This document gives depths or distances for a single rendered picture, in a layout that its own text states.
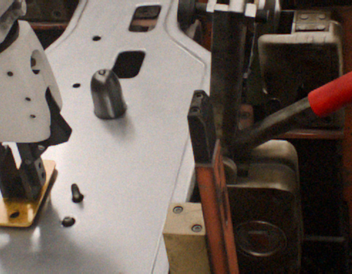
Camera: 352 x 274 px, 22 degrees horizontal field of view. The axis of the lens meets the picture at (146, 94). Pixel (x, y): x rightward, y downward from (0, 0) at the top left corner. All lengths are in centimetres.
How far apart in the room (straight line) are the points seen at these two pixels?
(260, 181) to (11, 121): 21
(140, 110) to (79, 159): 9
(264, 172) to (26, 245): 22
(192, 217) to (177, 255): 3
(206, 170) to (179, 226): 10
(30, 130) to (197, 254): 17
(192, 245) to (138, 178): 16
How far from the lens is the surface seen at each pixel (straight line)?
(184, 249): 72
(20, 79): 74
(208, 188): 64
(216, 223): 66
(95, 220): 82
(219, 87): 70
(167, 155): 87
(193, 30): 105
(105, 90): 90
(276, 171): 76
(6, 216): 84
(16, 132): 78
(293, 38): 88
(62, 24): 121
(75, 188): 83
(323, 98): 71
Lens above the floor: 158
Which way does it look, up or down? 38 degrees down
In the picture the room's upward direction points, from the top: 11 degrees counter-clockwise
